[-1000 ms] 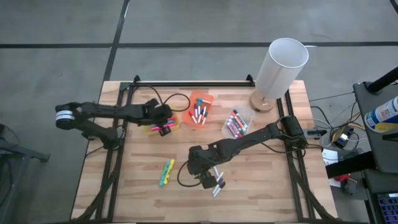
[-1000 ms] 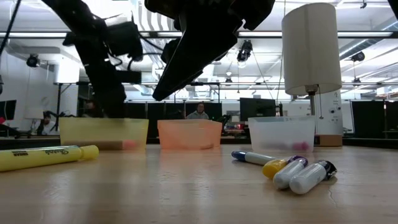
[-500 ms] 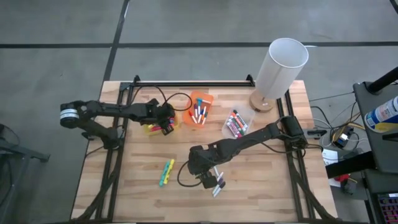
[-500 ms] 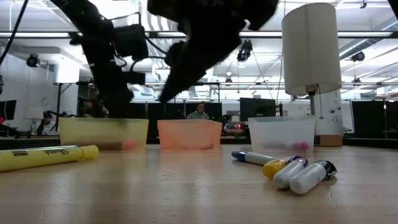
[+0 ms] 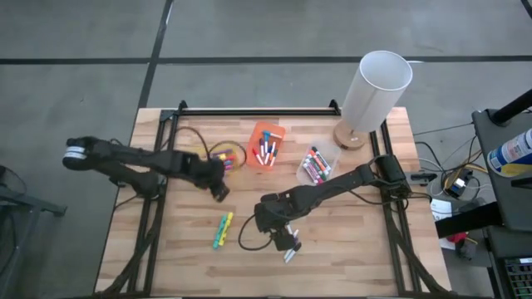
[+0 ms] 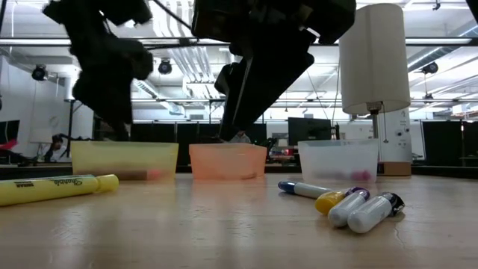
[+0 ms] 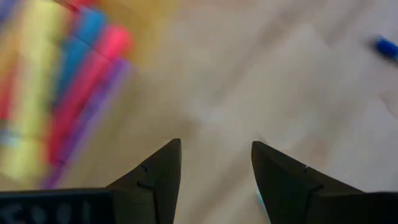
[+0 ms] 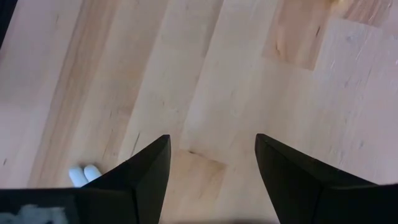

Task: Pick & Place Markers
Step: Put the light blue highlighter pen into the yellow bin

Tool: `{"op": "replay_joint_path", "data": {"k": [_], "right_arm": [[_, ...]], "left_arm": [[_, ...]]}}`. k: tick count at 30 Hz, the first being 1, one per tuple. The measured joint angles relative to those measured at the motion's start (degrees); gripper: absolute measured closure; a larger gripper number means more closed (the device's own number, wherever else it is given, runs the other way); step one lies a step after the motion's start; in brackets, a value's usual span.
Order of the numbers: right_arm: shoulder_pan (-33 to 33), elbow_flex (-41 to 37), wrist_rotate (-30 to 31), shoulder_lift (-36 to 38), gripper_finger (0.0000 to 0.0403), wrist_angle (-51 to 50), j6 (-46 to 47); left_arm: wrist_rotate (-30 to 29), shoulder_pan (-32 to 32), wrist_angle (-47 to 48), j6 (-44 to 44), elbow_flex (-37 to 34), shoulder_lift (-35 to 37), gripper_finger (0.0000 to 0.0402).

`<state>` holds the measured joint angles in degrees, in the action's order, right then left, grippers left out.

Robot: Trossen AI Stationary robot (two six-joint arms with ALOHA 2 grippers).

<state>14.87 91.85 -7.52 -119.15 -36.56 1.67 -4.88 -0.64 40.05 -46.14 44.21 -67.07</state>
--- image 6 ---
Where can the orange translucent plastic bin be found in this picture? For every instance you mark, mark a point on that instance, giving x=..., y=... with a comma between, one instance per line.
x=228, y=160

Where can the black ceiling spotlight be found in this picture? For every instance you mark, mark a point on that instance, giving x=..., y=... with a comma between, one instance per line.
x=39, y=72
x=430, y=68
x=164, y=66

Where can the brown cardboard box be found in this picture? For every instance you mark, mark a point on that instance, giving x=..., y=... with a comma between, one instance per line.
x=396, y=168

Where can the clear plastic bin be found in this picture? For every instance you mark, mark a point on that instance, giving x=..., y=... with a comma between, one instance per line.
x=338, y=158

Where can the white shade wooden base lamp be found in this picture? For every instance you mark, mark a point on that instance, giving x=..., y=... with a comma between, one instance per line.
x=373, y=56

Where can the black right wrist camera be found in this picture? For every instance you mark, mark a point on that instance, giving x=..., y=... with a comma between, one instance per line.
x=224, y=78

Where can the blue cap white marker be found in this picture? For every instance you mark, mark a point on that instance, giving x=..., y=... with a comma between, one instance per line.
x=302, y=188

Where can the black background gripper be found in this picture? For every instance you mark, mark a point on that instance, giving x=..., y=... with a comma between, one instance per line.
x=269, y=143

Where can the yellow translucent plastic bin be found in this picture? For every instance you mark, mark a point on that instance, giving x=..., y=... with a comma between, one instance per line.
x=123, y=158

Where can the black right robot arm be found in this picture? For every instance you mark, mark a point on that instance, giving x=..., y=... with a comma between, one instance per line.
x=332, y=18

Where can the person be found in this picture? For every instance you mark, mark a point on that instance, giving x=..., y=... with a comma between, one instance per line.
x=241, y=138
x=56, y=147

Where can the orange yellow highlighter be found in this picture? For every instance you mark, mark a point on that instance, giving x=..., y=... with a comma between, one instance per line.
x=328, y=201

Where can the purple cap white marker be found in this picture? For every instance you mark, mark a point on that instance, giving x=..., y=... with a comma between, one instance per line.
x=347, y=207

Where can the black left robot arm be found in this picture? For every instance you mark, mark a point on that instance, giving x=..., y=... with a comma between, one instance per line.
x=63, y=15

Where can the red background bar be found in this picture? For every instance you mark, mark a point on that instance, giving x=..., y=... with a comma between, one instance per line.
x=8, y=143

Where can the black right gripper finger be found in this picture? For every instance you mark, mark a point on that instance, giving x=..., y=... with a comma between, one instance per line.
x=272, y=82
x=233, y=112

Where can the pink dry erase marker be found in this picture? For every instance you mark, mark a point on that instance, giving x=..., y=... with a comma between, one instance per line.
x=361, y=175

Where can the coral red highlighter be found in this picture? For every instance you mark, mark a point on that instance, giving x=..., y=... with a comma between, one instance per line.
x=130, y=175

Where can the black computer monitor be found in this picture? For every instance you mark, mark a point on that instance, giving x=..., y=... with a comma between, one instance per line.
x=9, y=130
x=310, y=129

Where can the black cap white marker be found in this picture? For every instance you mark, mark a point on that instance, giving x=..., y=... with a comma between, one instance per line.
x=373, y=213

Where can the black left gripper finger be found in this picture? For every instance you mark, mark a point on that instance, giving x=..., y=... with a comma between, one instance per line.
x=121, y=108
x=95, y=101

